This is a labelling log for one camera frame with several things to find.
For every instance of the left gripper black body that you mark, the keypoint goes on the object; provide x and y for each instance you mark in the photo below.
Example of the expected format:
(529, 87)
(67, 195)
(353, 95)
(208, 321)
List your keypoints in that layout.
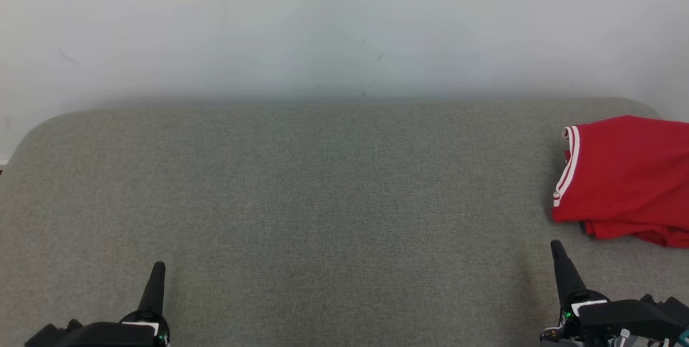
(113, 333)

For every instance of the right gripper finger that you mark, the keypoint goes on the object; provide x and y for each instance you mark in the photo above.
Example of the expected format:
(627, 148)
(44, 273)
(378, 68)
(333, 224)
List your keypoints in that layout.
(568, 277)

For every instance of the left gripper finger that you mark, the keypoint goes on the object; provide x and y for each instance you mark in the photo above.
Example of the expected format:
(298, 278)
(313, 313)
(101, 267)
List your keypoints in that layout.
(153, 290)

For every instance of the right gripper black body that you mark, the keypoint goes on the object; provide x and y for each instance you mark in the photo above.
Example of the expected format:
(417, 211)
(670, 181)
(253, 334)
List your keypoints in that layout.
(624, 314)

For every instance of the red Bulls basketball jersey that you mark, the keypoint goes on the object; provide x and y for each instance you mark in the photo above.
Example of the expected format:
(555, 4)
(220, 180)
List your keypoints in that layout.
(630, 175)

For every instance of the right wrist teal connector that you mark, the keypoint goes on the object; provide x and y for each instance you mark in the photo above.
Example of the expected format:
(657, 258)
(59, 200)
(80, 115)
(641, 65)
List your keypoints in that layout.
(684, 339)

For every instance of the grey fabric sofa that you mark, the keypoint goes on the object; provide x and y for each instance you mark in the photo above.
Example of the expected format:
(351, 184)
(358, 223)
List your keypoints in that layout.
(301, 202)

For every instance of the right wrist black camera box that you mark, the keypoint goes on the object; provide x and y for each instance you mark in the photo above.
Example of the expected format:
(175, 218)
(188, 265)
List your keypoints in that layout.
(667, 304)

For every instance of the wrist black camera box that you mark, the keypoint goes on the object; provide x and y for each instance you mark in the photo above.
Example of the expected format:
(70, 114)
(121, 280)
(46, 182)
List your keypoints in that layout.
(48, 336)
(667, 304)

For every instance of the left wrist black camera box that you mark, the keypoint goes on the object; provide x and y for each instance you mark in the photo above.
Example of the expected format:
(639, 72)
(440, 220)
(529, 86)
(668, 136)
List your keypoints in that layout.
(48, 336)

